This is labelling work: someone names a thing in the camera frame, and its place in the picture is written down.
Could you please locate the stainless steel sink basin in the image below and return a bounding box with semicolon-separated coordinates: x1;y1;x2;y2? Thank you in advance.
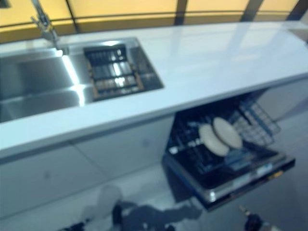
0;36;166;124

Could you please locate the black left robot foot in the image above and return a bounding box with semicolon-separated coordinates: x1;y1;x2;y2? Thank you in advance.
112;203;124;231

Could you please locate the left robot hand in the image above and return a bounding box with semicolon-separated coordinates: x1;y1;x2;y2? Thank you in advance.
63;221;85;231

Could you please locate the black sink dish rack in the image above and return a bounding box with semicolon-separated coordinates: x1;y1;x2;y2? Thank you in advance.
83;43;145;101

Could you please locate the narrow white cabinet door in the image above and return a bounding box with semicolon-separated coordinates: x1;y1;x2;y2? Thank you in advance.
69;115;175;178

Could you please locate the wide white cabinet door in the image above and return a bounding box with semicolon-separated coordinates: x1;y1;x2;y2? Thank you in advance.
0;143;102;218

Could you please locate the white ceramic plate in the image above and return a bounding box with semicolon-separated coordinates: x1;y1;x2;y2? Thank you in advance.
212;117;243;149
198;124;230;157

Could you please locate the chrome gooseneck kitchen faucet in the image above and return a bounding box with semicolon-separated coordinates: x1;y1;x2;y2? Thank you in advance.
0;0;64;51

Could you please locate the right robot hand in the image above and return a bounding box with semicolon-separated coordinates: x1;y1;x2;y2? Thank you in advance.
238;205;263;231

